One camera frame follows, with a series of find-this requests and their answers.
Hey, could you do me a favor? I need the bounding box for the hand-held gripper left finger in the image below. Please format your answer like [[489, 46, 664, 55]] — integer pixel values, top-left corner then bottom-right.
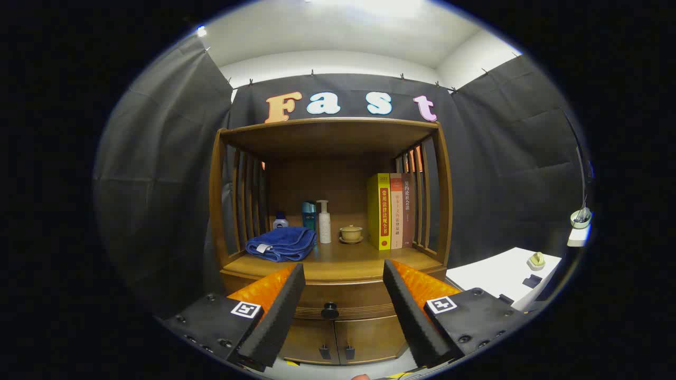
[[163, 263, 307, 373]]

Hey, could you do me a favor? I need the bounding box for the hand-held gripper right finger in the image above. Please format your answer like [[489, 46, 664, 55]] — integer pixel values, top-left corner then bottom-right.
[[382, 259, 526, 369]]

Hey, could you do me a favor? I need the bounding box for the wooden cabinet door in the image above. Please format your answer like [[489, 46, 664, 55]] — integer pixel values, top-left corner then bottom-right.
[[280, 318, 339, 365], [334, 315, 410, 365]]

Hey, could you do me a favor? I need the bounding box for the wooden countertop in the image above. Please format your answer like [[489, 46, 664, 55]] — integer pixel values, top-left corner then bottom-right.
[[224, 214, 444, 283]]

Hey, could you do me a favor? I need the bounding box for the wooden cabinet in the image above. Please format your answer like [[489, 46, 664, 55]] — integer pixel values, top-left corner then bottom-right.
[[209, 117, 454, 366]]

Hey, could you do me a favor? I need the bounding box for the folded blue towel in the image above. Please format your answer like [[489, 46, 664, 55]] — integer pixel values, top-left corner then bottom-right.
[[246, 226, 317, 263]]

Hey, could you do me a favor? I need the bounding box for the white side table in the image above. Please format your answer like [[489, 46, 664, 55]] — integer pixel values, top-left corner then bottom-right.
[[445, 247, 563, 312]]

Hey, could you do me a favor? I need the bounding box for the orange and cream book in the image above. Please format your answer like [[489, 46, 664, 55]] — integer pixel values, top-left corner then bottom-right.
[[390, 173, 404, 250]]

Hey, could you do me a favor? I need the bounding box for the white pump bottle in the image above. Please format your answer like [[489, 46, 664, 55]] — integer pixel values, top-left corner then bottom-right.
[[316, 200, 332, 244]]

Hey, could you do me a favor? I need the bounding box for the brown book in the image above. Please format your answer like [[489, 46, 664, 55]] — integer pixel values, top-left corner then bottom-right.
[[402, 174, 416, 248]]

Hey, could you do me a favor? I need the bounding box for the thick yellow book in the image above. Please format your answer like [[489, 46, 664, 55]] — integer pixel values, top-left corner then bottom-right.
[[367, 173, 391, 251]]

